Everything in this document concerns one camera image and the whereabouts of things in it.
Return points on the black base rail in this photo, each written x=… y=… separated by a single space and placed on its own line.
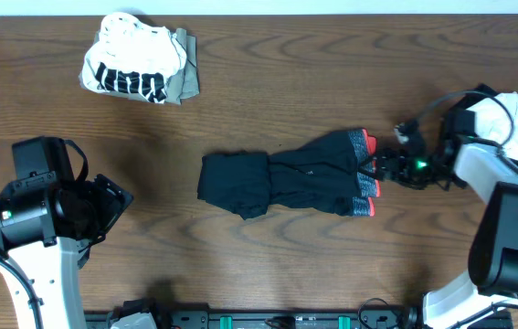
x=295 y=320

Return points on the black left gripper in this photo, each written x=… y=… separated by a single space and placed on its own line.
x=110 y=198

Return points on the white shirt with black print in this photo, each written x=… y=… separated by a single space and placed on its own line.
x=133 y=55

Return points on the black pants with red waistband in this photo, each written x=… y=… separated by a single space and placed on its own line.
x=326 y=174

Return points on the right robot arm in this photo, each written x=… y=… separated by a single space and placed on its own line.
x=489 y=285

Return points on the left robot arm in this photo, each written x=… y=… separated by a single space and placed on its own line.
x=50 y=218

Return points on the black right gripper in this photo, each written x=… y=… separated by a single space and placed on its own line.
x=398 y=175

